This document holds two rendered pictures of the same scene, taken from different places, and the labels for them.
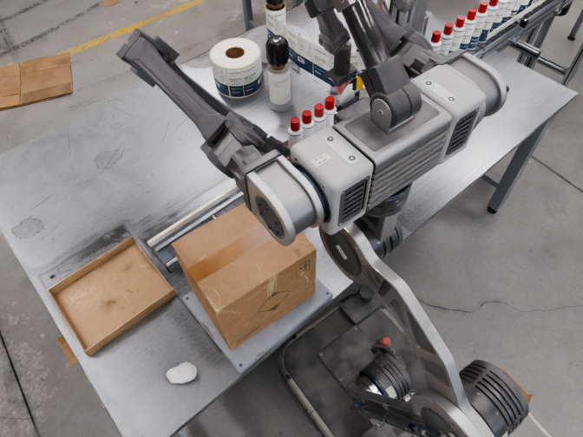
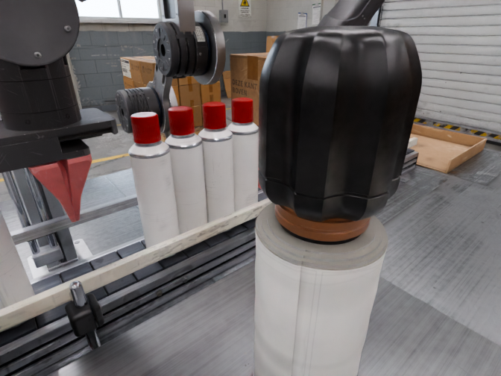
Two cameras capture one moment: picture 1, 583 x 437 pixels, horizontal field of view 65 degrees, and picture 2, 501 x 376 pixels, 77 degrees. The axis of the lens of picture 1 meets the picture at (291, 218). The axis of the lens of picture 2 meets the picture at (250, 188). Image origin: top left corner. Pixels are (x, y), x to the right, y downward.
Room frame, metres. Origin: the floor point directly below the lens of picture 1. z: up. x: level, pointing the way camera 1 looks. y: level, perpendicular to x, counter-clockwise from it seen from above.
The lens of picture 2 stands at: (1.62, -0.03, 1.18)
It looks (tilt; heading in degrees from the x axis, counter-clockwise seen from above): 26 degrees down; 178
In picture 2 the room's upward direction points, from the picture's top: straight up
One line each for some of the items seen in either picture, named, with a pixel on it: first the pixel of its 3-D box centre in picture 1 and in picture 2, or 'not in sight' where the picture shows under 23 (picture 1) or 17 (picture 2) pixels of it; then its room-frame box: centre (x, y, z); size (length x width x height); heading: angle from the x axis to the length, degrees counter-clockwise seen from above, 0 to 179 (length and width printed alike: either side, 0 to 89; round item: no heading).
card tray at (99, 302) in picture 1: (112, 291); (423, 144); (0.66, 0.57, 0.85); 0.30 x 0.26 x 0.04; 129
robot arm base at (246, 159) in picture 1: (254, 171); not in sight; (0.60, 0.07, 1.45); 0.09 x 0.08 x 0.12; 124
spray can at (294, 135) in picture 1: (295, 142); (243, 161); (1.14, -0.03, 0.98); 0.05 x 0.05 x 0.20
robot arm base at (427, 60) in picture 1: (433, 71); not in sight; (0.88, -0.34, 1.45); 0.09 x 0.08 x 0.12; 124
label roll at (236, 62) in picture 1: (237, 68); not in sight; (1.60, 0.19, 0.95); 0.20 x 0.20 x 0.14
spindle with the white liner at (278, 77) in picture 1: (278, 74); (314, 264); (1.45, 0.02, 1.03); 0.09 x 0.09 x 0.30
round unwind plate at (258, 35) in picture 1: (277, 43); not in sight; (1.86, 0.03, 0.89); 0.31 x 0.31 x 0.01
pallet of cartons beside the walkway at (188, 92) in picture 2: not in sight; (171, 95); (-2.59, -0.94, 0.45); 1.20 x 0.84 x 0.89; 36
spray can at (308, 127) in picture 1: (306, 134); (217, 169); (1.17, -0.07, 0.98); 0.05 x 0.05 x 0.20
